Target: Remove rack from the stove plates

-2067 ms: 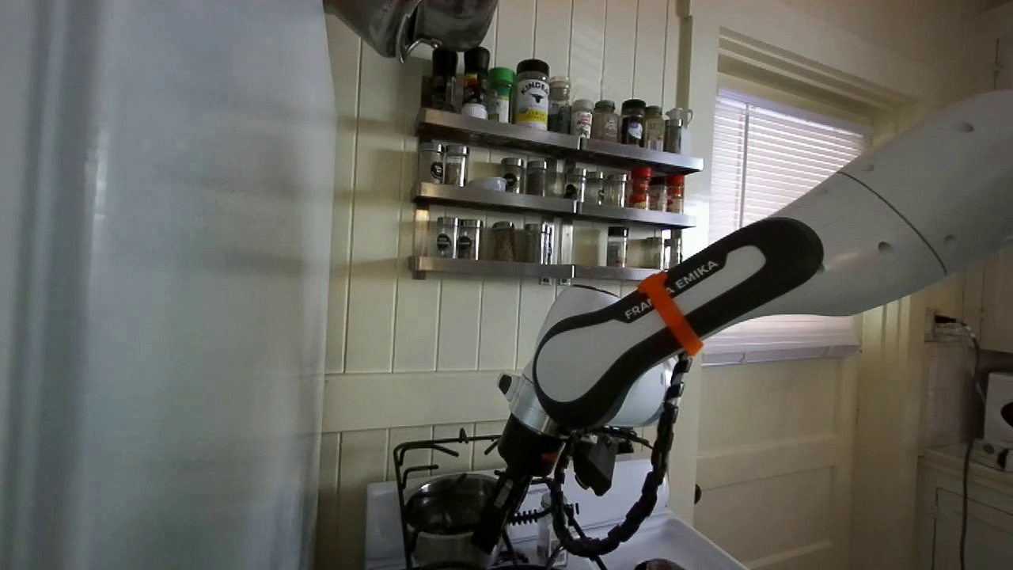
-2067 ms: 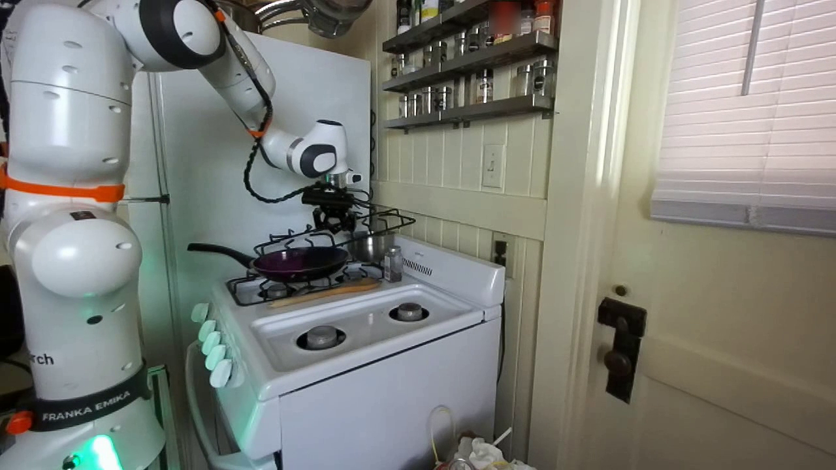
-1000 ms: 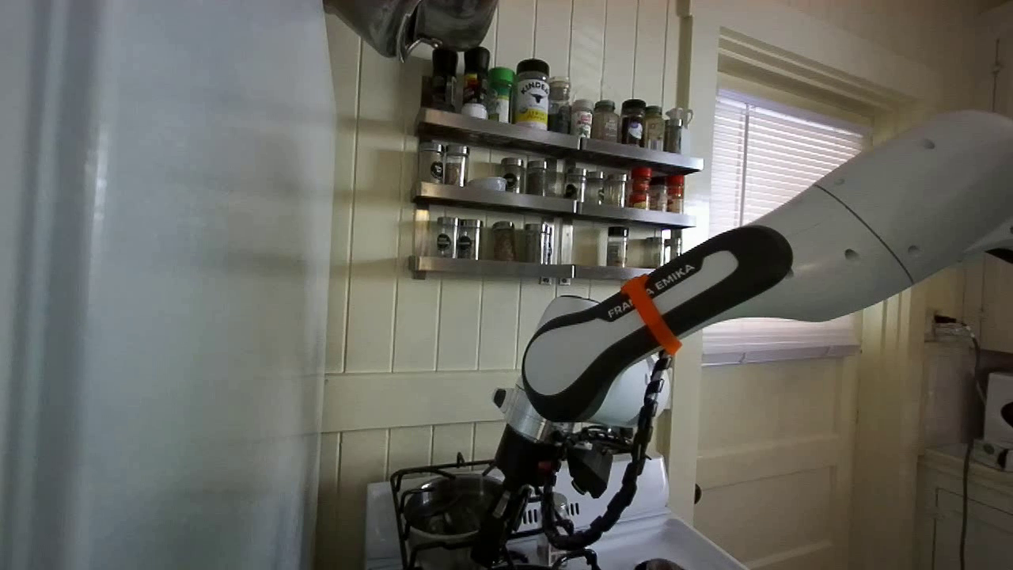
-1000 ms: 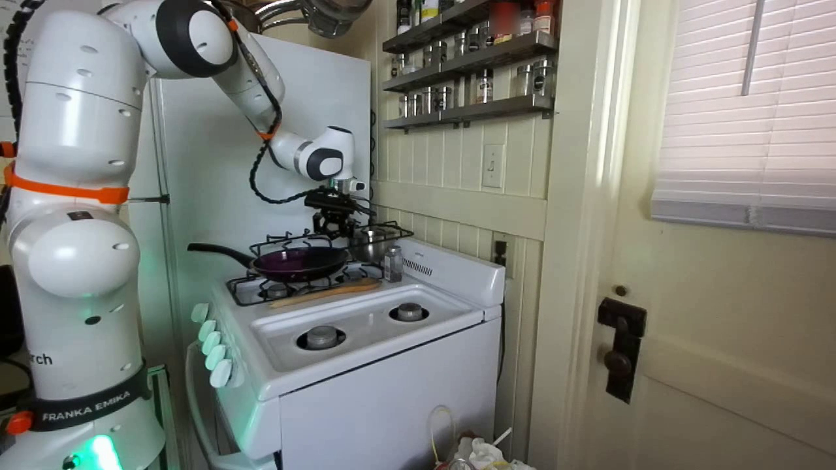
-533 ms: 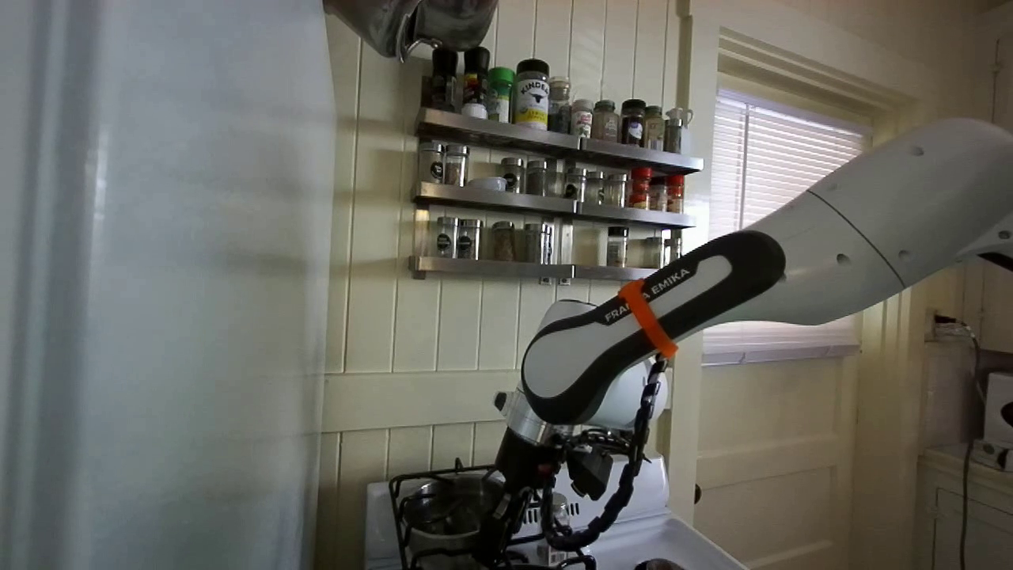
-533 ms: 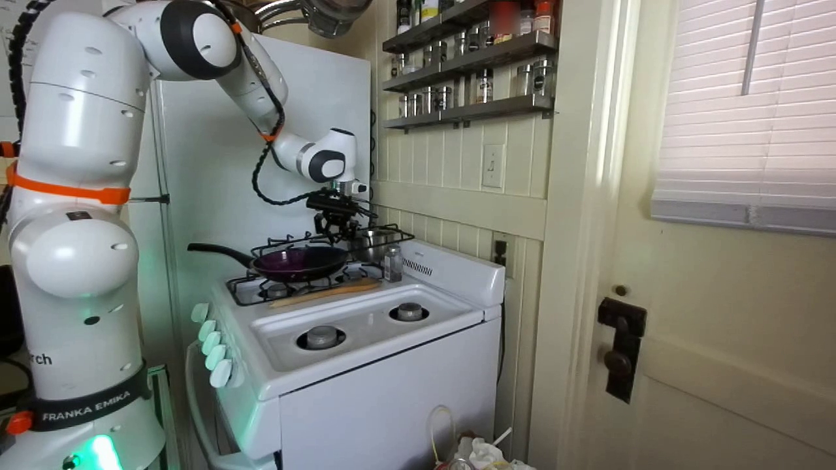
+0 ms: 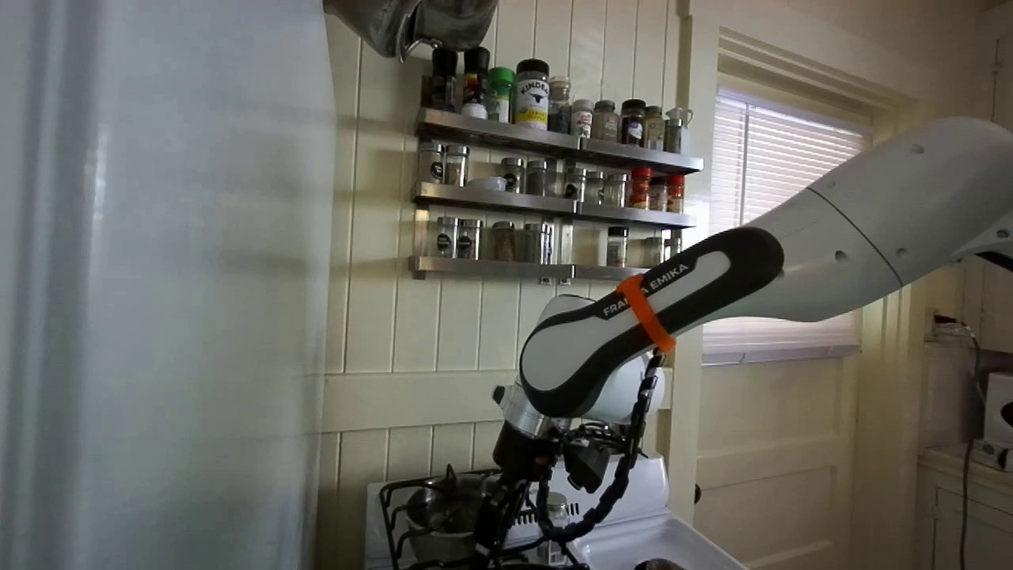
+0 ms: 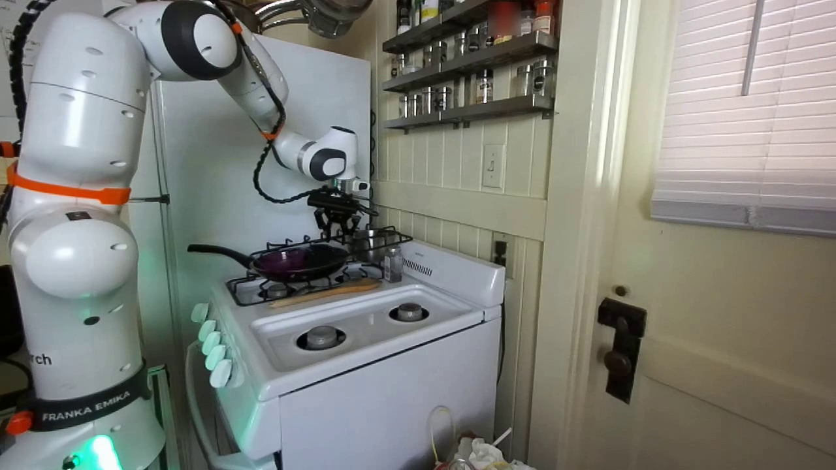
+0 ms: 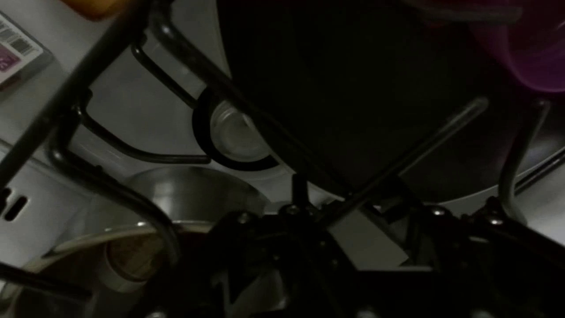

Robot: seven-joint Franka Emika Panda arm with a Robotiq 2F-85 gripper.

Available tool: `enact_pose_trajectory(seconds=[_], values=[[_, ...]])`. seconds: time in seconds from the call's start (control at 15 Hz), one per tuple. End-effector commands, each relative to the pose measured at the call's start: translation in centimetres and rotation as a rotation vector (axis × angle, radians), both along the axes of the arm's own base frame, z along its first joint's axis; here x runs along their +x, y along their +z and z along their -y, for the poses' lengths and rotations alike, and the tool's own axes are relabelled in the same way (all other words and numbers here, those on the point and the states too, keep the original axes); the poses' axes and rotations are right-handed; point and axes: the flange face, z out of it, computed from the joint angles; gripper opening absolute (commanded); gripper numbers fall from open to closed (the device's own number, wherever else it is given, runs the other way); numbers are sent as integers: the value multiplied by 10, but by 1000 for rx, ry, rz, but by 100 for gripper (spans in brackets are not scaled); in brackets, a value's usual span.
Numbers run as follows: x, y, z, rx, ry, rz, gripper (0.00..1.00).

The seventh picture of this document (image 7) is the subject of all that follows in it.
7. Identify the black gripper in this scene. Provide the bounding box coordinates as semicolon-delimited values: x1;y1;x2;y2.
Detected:
473;412;565;558

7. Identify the black stove grate rack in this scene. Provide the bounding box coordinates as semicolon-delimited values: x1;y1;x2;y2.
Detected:
378;472;569;570

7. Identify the white stove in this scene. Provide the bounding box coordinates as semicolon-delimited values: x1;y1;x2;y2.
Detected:
360;452;748;570

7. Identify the metal spice shelf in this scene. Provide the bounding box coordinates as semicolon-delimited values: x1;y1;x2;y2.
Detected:
414;107;707;178
409;181;701;232
409;254;639;288

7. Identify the white refrigerator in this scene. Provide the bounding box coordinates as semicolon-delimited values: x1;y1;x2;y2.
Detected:
0;0;339;570

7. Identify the black lid spice jar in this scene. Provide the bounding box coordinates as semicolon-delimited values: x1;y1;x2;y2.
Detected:
619;95;649;149

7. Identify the large yellow label jar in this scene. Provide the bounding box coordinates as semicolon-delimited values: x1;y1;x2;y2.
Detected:
513;58;554;132

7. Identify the green cap spice jar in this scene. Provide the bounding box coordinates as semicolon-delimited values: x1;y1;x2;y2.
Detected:
486;62;519;128

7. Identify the black cap spice bottle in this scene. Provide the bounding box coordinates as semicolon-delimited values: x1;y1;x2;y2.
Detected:
422;45;467;114
460;45;494;124

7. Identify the window with white blinds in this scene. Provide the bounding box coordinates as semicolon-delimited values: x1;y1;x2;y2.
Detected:
703;91;866;358

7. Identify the white cabinet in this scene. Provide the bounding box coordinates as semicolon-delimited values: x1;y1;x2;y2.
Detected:
914;447;1013;570

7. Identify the white box device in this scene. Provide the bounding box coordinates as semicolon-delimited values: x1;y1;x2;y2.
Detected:
981;368;1013;450

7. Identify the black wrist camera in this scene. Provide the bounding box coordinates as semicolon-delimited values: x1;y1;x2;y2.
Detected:
559;432;619;494

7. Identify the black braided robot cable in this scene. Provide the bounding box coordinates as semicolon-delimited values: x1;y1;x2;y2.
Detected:
534;350;667;548

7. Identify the orange cable strap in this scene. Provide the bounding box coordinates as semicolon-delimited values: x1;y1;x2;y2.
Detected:
614;273;681;358

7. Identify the thin black hanging cable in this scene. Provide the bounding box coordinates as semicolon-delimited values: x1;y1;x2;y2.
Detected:
956;450;975;570

